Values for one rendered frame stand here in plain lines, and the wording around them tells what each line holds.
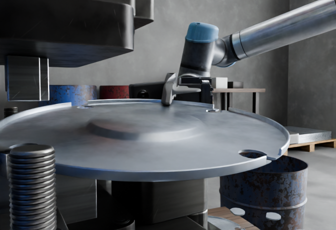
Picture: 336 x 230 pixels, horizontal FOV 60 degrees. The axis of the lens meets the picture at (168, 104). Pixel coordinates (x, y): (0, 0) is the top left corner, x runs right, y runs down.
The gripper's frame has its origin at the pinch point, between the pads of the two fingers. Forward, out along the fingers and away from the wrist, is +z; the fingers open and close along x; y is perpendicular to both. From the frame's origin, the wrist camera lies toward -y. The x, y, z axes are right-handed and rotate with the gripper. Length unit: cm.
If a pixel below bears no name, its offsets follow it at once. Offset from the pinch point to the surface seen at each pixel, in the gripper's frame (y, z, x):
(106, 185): -6.5, 8.2, 9.5
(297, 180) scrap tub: 45, -84, 46
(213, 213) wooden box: 9, -64, 53
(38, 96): -7.3, 20.7, -3.9
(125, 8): 1.1, 23.1, -10.3
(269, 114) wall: 113, -487, 92
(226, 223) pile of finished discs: 13, -56, 51
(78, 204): -2.6, 24.3, 3.5
